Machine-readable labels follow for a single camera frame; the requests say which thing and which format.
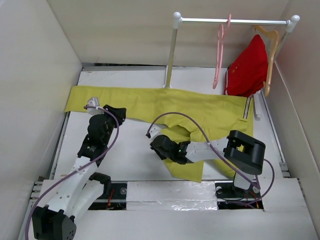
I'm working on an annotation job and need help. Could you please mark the yellow-green trousers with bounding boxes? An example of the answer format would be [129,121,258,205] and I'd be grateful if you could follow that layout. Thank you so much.
[64,85,255,184]

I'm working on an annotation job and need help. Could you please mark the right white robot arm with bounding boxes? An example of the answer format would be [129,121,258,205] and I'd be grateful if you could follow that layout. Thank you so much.
[146,128,266,197]

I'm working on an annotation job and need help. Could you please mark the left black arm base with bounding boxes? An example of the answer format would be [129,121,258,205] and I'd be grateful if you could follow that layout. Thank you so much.
[88,172,128,211]

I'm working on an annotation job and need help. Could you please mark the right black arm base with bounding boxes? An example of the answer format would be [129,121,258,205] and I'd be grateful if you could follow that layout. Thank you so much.
[214,181,264,210]

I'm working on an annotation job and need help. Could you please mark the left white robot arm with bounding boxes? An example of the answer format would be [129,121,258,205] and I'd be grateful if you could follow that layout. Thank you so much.
[28,104,127,240]

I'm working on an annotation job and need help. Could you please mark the red shorts on hanger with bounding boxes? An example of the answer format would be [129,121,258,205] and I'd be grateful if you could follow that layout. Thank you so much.
[224,34,268,97]

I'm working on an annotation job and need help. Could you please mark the pink plastic clothes hanger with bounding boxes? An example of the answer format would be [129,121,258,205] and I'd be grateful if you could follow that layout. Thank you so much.
[212,14,232,89]

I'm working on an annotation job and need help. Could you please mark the wooden clothes hanger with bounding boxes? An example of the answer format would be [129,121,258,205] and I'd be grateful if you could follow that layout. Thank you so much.
[253,25,280,97]

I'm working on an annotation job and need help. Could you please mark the white metal clothes rack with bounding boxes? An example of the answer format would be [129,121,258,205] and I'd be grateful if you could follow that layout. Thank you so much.
[162,11,301,121]

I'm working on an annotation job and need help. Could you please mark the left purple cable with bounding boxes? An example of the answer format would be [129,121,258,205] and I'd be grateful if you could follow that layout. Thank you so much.
[24,105,120,240]

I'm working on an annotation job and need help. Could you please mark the purple cable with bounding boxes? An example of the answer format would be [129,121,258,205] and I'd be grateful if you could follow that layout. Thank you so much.
[24,105,120,240]
[147,112,276,206]

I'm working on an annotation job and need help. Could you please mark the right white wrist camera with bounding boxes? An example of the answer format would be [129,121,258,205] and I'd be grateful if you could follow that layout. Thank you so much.
[146,125,162,140]

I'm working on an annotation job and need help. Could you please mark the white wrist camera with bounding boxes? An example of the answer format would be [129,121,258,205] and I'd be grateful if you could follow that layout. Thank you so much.
[86,97,100,109]
[146,125,162,140]

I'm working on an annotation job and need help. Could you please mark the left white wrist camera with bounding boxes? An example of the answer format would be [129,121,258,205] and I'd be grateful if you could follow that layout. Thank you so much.
[86,97,100,109]

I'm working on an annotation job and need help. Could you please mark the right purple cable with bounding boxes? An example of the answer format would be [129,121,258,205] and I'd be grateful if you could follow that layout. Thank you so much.
[147,112,276,206]

